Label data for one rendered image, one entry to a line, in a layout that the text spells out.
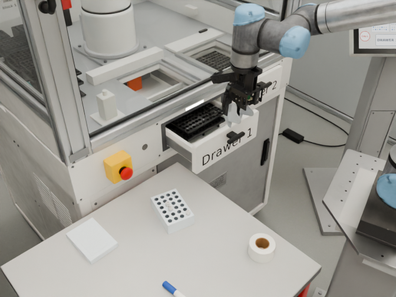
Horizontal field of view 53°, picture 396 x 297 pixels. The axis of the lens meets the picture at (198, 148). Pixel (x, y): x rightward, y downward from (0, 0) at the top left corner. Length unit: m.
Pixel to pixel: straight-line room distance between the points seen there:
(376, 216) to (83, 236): 0.82
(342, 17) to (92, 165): 0.76
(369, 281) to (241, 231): 0.50
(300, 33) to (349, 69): 1.98
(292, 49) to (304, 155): 1.75
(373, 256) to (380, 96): 1.00
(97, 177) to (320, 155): 1.79
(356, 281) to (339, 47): 1.84
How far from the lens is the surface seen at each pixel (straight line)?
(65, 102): 1.04
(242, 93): 1.11
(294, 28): 1.01
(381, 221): 1.23
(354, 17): 1.06
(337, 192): 1.36
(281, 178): 2.49
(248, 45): 1.06
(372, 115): 2.09
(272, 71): 1.60
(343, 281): 1.52
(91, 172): 1.20
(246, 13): 1.03
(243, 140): 1.36
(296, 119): 3.02
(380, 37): 1.81
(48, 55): 0.98
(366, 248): 1.23
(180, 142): 1.27
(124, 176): 1.18
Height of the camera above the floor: 1.66
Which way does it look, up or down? 39 degrees down
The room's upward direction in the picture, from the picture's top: straight up
